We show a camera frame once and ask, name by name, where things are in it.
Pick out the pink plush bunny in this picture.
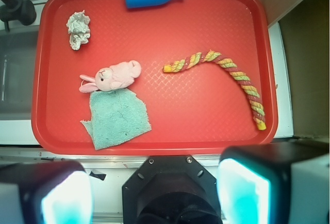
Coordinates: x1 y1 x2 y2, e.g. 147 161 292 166
79 60 142 93

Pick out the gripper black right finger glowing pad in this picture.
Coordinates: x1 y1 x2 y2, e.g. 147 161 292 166
216 141 329 223

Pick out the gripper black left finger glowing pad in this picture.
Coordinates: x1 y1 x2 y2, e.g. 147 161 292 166
1 161 93 223

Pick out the crumpled white paper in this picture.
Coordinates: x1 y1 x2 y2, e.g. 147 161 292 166
66 10 91 50

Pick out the black octagonal mount plate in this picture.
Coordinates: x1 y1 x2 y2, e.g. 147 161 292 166
122 156 223 223

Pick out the teal terry cloth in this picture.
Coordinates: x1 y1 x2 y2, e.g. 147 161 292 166
81 89 152 150

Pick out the red yellow green rope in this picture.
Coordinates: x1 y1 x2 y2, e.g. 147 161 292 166
162 49 267 131

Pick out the stainless steel sink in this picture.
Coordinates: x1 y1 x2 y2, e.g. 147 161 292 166
1 26 39 120

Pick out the red plastic tray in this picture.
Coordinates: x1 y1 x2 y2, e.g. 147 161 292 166
31 0 278 156

